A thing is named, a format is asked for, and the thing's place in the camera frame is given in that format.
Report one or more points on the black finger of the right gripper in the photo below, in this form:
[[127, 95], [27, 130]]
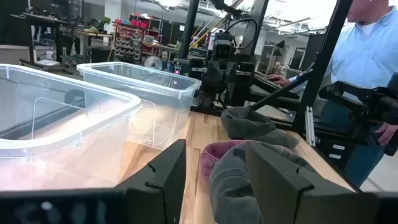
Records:
[[216, 76], [241, 87]]

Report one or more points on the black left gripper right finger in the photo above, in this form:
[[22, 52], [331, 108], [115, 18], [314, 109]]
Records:
[[280, 186]]

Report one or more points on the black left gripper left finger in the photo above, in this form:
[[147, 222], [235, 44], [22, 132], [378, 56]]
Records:
[[161, 186]]

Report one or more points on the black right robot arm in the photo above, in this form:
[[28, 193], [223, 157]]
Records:
[[230, 12]]

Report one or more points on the person's hand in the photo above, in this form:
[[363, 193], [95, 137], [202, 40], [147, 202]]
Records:
[[278, 80], [387, 133]]

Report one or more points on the dark grey cap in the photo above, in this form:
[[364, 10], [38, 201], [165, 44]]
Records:
[[252, 126]]

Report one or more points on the small white fan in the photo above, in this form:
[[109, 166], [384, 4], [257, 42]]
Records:
[[153, 63]]

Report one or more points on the small clear plastic bin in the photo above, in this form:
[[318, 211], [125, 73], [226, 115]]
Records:
[[161, 102]]

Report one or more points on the black cabinet with labels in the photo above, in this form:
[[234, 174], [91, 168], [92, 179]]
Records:
[[332, 152]]

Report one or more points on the red parts bin shelf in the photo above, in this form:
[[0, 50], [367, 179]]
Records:
[[130, 40]]

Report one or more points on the green potted plant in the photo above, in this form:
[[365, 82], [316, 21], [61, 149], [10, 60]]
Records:
[[105, 20]]

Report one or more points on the large clear plastic bin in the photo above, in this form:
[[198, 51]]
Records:
[[62, 130]]

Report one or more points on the black hand-held device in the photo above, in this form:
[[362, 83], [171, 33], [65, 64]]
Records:
[[357, 102]]

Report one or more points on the wooden work table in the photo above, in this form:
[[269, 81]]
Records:
[[87, 39]]

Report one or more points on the person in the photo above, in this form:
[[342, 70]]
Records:
[[363, 49]]

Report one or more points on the dark workbench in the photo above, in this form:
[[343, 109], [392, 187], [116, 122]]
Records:
[[34, 28]]

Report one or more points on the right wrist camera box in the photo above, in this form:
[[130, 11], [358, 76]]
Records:
[[224, 46]]

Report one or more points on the black diagonal frame brace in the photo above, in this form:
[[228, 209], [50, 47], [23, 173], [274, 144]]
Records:
[[280, 91]]

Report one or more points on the black upright frame post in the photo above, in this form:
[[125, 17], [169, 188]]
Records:
[[189, 28]]

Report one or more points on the white metal bracket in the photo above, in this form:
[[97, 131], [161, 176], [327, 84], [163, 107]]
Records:
[[310, 126]]

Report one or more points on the black slanted frame post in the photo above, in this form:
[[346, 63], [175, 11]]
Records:
[[323, 62]]

